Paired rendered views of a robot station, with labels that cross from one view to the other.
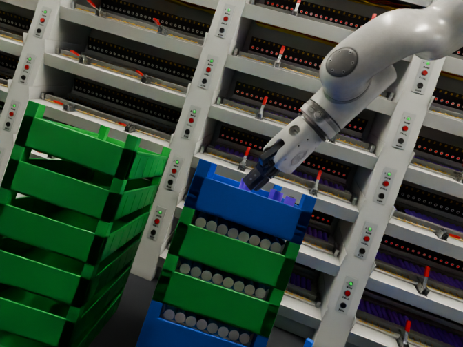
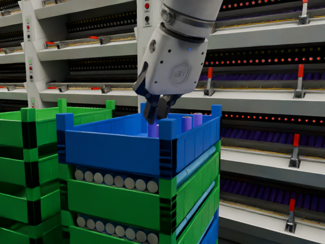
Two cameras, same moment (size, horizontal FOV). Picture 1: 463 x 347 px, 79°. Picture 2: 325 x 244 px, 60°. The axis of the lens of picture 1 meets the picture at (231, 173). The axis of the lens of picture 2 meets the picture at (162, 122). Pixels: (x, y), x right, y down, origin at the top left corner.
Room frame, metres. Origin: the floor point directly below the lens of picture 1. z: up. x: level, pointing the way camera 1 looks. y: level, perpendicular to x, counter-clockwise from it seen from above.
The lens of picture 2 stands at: (0.12, -0.29, 0.53)
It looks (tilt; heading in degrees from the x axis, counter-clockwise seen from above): 8 degrees down; 26
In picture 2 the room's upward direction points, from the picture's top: straight up
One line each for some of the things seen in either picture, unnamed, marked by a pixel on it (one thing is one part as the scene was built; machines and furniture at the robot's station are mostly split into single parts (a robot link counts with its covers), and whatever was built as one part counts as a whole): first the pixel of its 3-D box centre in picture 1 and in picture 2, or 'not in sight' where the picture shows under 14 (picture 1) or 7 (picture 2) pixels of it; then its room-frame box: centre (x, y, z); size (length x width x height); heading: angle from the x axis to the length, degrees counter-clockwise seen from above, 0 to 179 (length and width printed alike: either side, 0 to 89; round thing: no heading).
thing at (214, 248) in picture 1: (232, 228); (153, 168); (0.60, -0.04, 0.36); 0.30 x 0.20 x 0.08; 1
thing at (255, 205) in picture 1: (244, 193); (153, 129); (0.60, -0.04, 0.44); 0.30 x 0.20 x 0.08; 1
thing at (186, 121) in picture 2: (275, 205); (186, 133); (0.60, -0.11, 0.44); 0.02 x 0.02 x 0.06
